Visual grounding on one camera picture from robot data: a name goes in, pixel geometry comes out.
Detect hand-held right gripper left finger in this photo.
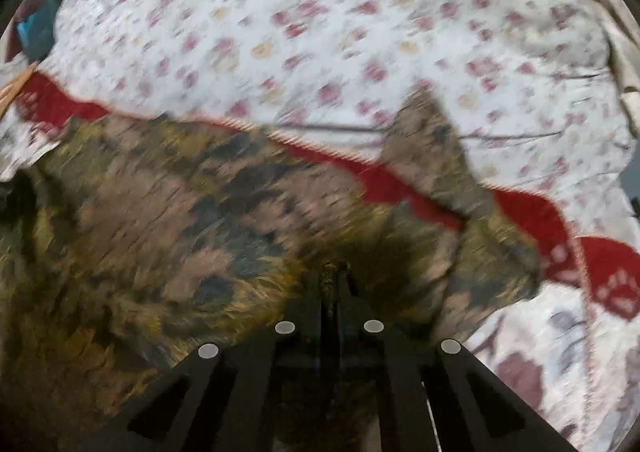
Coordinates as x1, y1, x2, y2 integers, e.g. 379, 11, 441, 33
75, 271, 329, 452

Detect white pink floral bed sheet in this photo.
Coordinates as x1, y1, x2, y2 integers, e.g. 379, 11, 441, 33
0, 0, 637, 245

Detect wooden sticks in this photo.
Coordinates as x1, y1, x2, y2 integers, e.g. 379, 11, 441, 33
0, 63, 39, 114

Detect blue and maroon cloth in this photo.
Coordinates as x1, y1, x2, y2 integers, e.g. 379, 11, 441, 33
14, 0, 64, 59

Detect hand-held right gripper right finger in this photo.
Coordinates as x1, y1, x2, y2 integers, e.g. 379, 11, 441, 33
332, 269, 577, 452

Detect brown gold patterned garment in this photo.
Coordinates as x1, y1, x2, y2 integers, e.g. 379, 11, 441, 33
0, 89, 543, 452

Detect red bordered floral blanket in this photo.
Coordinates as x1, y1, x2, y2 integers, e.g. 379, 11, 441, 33
12, 72, 640, 452

